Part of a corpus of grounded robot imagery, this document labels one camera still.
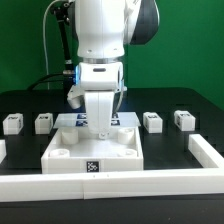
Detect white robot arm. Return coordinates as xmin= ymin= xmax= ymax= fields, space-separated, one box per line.
xmin=68 ymin=0 xmax=160 ymax=139

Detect white sheet with tags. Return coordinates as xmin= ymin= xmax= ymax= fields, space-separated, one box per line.
xmin=54 ymin=112 xmax=140 ymax=129

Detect white front fence bar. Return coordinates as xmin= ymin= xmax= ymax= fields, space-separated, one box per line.
xmin=0 ymin=168 xmax=224 ymax=202

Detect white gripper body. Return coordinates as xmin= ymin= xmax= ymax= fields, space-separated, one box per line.
xmin=79 ymin=85 xmax=124 ymax=134

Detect white right fence bar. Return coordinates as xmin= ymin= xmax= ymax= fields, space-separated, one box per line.
xmin=188 ymin=134 xmax=224 ymax=169

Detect white fence bar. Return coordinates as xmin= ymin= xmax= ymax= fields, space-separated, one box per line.
xmin=0 ymin=168 xmax=224 ymax=202
xmin=188 ymin=134 xmax=224 ymax=169

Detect black cables on table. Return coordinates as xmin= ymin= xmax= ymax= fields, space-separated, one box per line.
xmin=26 ymin=73 xmax=75 ymax=92

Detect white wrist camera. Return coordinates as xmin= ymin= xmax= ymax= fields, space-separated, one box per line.
xmin=67 ymin=85 xmax=84 ymax=109

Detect white cable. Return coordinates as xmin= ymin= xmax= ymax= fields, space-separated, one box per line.
xmin=41 ymin=0 xmax=63 ymax=90

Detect white left fence block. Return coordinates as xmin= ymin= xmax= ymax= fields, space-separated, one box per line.
xmin=0 ymin=140 xmax=7 ymax=164

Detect white square tabletop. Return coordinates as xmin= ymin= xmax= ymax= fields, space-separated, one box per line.
xmin=41 ymin=127 xmax=144 ymax=174

